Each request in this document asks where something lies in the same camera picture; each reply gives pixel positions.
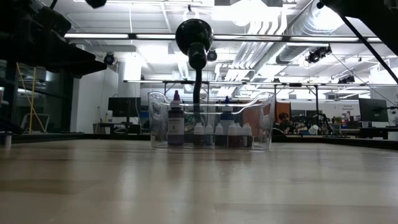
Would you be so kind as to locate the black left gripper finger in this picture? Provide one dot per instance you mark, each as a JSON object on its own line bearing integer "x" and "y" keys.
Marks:
{"x": 81, "y": 57}
{"x": 81, "y": 70}

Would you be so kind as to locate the large purple food coloring bottle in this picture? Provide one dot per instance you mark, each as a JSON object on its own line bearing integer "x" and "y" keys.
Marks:
{"x": 176, "y": 124}

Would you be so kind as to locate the small olive-label dropper bottle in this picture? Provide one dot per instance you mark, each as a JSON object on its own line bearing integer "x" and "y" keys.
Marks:
{"x": 198, "y": 135}

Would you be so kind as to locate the small blue-label dropper bottle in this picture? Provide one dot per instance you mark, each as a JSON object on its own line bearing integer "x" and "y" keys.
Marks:
{"x": 209, "y": 137}

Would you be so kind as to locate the large blue food coloring bottle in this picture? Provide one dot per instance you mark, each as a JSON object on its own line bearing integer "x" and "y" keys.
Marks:
{"x": 227, "y": 115}

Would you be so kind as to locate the small maroon dropper bottle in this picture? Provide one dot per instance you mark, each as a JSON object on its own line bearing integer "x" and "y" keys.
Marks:
{"x": 232, "y": 138}

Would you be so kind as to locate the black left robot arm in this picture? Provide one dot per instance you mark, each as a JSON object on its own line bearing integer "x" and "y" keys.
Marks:
{"x": 12, "y": 15}

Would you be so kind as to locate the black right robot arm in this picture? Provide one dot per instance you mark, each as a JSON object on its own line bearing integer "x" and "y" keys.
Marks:
{"x": 373, "y": 15}

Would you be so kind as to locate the linear ceiling light row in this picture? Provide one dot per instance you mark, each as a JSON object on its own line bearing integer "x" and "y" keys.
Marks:
{"x": 96, "y": 35}

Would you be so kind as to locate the black computer monitor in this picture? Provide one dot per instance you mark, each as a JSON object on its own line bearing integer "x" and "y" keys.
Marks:
{"x": 373, "y": 109}
{"x": 124, "y": 106}

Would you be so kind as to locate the grey framed panel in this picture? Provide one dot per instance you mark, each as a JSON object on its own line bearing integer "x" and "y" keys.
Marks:
{"x": 46, "y": 123}

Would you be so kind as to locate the black gooseneck desk lamp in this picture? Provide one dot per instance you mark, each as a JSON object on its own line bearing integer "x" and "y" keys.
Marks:
{"x": 194, "y": 43}

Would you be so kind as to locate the clear plastic bin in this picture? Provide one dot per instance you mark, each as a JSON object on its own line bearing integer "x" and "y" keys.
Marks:
{"x": 264, "y": 124}

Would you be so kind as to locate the orange partition panel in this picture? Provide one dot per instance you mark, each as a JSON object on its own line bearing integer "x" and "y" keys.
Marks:
{"x": 283, "y": 107}

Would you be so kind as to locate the person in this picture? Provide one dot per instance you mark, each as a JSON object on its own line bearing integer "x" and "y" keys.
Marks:
{"x": 284, "y": 119}

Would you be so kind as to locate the black ceiling spotlight cluster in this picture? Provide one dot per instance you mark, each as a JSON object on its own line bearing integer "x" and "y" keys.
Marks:
{"x": 317, "y": 54}

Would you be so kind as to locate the white round object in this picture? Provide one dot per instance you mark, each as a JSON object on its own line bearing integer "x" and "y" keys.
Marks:
{"x": 313, "y": 129}

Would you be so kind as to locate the black desk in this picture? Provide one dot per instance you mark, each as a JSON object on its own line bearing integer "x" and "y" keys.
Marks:
{"x": 376, "y": 132}

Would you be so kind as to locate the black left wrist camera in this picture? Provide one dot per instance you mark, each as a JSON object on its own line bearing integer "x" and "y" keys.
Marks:
{"x": 53, "y": 20}

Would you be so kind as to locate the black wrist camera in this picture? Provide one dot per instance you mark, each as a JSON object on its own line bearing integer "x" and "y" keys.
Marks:
{"x": 53, "y": 20}
{"x": 95, "y": 3}

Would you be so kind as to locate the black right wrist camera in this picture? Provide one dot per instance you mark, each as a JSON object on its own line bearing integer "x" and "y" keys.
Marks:
{"x": 95, "y": 3}

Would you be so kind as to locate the white small post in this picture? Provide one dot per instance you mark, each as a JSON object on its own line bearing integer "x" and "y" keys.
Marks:
{"x": 7, "y": 141}

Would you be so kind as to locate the silver ceiling air duct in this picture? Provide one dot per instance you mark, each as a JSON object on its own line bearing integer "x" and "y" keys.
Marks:
{"x": 290, "y": 51}

